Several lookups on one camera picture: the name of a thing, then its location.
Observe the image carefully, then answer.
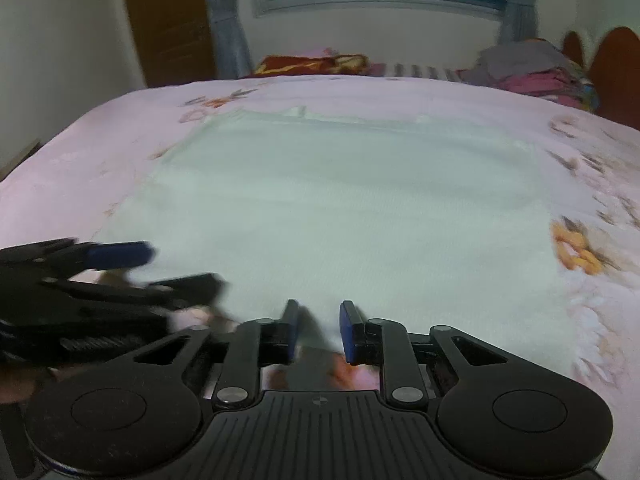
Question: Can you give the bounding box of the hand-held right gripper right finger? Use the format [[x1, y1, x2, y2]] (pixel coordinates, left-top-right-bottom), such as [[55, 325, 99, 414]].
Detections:
[[339, 301, 516, 409]]

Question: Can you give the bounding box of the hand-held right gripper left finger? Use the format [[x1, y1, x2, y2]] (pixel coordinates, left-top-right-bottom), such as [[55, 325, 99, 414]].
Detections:
[[125, 299, 301, 409]]

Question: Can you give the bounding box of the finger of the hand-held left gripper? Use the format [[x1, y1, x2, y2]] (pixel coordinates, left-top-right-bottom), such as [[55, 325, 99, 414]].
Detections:
[[42, 273, 230, 312], [30, 238, 156, 277]]

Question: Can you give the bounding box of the pale long-sleeved shirt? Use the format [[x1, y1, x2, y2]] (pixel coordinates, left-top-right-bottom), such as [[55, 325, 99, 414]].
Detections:
[[95, 105, 576, 376]]

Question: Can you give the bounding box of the pile of folded clothes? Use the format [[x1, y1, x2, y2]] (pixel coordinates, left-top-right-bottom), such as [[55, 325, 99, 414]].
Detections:
[[460, 39, 598, 111]]

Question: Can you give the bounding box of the pink floral bed sheet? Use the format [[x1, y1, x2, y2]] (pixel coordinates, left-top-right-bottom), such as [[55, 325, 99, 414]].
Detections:
[[0, 72, 640, 396]]

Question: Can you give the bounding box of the brown wooden door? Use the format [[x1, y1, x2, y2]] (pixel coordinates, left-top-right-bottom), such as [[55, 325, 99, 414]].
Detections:
[[120, 0, 216, 88]]

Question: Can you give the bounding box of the red floral pillow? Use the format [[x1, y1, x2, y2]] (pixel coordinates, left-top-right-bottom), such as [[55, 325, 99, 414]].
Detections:
[[250, 54, 371, 78]]

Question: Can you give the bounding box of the grey curtain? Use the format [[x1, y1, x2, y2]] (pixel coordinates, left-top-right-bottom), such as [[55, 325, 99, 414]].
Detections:
[[192, 0, 253, 80], [497, 0, 546, 46]]

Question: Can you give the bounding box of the striped pillow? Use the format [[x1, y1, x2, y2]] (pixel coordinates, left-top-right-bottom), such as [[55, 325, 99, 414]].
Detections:
[[370, 62, 466, 81]]

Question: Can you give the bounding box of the red and white headboard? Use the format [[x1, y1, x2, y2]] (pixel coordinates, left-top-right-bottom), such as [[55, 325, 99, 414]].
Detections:
[[562, 27, 640, 131]]

